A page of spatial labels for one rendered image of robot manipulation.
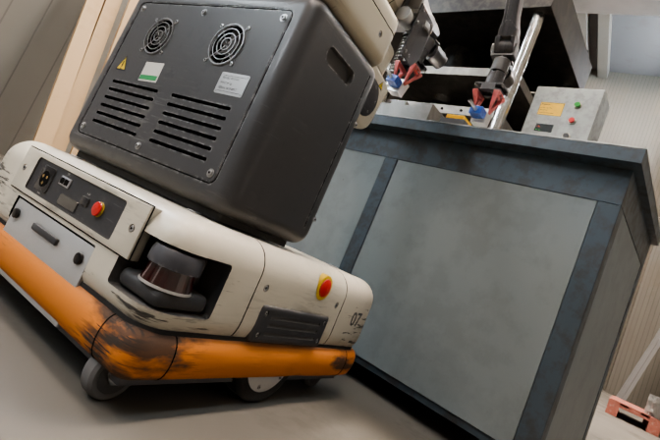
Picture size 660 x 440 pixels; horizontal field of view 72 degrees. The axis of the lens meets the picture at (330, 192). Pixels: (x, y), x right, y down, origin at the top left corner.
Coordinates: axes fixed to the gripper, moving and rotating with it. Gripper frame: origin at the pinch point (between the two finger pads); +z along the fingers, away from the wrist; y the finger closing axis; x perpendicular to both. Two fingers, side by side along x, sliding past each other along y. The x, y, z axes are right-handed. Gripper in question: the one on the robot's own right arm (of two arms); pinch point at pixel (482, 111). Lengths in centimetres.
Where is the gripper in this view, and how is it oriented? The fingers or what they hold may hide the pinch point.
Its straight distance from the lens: 164.4
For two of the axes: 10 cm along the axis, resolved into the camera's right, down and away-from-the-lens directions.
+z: -4.0, 9.1, -1.3
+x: -5.7, -3.6, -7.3
